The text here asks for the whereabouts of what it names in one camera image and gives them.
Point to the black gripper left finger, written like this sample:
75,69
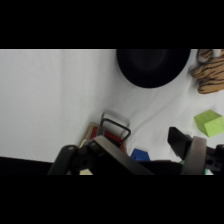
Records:
113,155

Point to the green wooden block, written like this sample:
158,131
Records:
210,123

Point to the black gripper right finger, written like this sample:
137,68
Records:
196,156

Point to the black bowl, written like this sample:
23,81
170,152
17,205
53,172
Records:
151,68

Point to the light wooden box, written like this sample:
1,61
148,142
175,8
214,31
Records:
89,133

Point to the tiger striped plush toy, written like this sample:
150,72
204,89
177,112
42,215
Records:
213,75

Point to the blue wooden block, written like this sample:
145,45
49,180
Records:
140,155

